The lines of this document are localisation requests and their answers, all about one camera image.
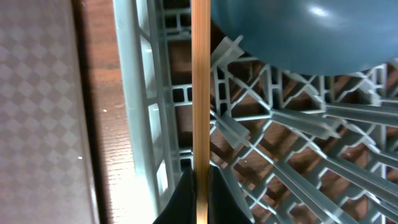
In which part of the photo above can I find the grey dishwasher rack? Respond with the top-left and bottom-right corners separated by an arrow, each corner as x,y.
113,1 -> 397,223

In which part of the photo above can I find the dark blue plate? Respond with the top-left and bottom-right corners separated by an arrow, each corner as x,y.
211,0 -> 397,75

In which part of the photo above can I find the brown serving tray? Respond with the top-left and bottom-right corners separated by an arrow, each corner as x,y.
1,0 -> 99,223

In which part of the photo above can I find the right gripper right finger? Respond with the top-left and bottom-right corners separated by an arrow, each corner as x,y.
208,166 -> 252,224

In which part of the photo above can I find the wooden chopstick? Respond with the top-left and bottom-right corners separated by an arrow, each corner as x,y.
200,0 -> 212,224
190,0 -> 203,224

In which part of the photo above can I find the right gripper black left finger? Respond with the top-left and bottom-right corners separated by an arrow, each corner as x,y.
153,168 -> 196,224

